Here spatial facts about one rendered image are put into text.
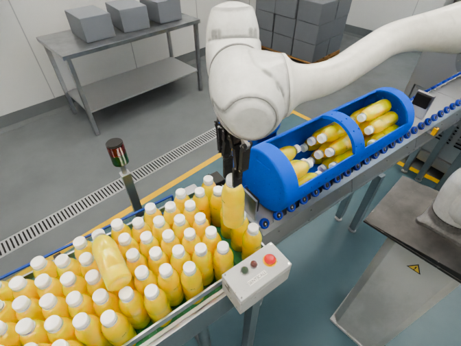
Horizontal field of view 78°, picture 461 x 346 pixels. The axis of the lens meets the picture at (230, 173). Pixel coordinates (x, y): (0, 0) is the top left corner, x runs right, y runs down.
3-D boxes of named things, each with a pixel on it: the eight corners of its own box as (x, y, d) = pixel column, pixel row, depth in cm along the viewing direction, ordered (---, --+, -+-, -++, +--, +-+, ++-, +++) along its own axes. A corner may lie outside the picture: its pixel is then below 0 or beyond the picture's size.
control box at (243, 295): (287, 279, 96) (292, 263, 89) (240, 315, 87) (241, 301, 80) (268, 257, 102) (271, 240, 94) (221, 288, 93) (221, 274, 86)
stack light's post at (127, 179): (170, 290, 194) (131, 173, 118) (164, 292, 193) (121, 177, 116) (167, 285, 197) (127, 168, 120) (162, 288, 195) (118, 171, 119)
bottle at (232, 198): (235, 209, 99) (235, 169, 86) (247, 222, 94) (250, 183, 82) (218, 218, 96) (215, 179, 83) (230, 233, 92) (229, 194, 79)
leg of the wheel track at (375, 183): (357, 231, 229) (387, 174, 185) (352, 234, 226) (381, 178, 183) (351, 226, 232) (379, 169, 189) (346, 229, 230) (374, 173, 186)
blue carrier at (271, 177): (403, 147, 153) (424, 98, 134) (282, 225, 117) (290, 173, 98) (357, 125, 171) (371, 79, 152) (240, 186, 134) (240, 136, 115)
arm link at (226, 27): (206, 74, 65) (209, 104, 55) (201, -4, 54) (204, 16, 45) (253, 72, 66) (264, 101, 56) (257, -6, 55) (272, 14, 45)
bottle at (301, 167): (275, 174, 109) (309, 155, 117) (265, 175, 115) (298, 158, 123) (282, 190, 109) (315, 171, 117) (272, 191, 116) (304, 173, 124)
